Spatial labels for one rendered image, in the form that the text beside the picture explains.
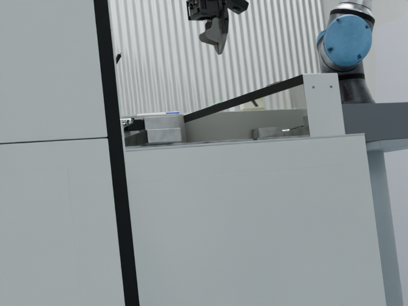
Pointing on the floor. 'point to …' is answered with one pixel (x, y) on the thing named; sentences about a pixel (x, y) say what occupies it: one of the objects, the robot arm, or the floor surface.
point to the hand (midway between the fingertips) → (221, 49)
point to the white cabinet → (256, 224)
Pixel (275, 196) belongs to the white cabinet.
